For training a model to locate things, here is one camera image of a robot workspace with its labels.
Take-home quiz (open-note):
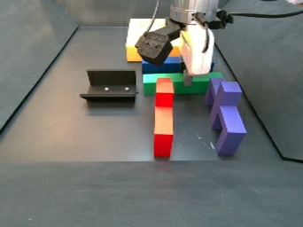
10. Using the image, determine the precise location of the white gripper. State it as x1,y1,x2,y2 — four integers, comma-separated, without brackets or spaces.
178,23,213,86

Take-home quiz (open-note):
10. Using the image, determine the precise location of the green rectangular bar block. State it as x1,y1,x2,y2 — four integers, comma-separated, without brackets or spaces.
142,72,224,96

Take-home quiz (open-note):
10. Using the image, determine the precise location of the yellow board with slots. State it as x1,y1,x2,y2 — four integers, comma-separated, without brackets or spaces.
124,18,182,63

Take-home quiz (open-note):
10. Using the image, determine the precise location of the blue rectangular bar block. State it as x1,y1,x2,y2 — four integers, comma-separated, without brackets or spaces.
141,57,213,76

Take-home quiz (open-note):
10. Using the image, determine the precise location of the purple H-shaped block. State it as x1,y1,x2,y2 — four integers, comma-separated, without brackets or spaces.
204,77,245,156

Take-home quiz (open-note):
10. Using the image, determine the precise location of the red H-shaped block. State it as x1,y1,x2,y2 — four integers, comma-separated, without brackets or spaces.
153,78,173,158

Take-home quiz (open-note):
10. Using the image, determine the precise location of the black angle bracket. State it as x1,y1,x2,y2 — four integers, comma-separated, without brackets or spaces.
78,69,137,102

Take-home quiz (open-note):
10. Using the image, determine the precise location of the black cable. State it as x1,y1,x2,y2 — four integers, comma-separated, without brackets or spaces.
213,9,303,30

